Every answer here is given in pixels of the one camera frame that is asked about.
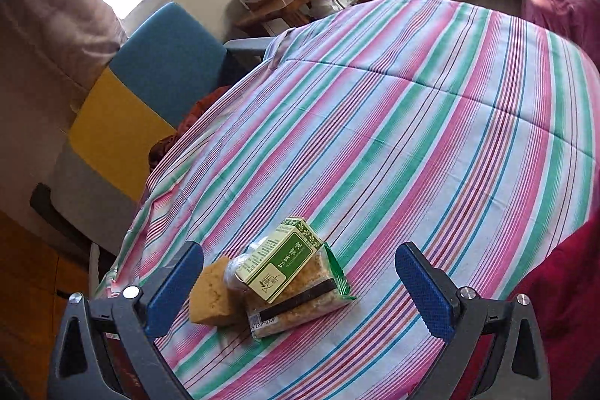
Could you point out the yellow sponge cake block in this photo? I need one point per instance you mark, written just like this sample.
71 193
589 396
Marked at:
213 292

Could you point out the blue yellow grey chair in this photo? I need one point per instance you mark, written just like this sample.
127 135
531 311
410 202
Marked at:
173 48

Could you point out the clear bag of white buns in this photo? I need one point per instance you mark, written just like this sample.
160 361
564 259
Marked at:
234 273

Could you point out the dark red cloth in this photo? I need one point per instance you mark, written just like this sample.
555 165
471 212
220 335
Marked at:
187 123

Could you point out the beige curtain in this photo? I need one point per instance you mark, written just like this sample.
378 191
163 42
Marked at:
56 15

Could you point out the green and cream box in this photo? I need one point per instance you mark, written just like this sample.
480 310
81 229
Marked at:
276 269

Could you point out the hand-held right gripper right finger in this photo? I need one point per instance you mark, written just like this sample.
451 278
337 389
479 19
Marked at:
424 287

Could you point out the striped bed sheet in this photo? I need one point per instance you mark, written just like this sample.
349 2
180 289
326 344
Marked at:
398 123

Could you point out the green-ended rice cracker packet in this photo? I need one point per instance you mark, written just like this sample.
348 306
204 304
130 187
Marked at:
300 306

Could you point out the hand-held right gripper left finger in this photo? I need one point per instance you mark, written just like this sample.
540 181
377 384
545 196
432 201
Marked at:
173 287

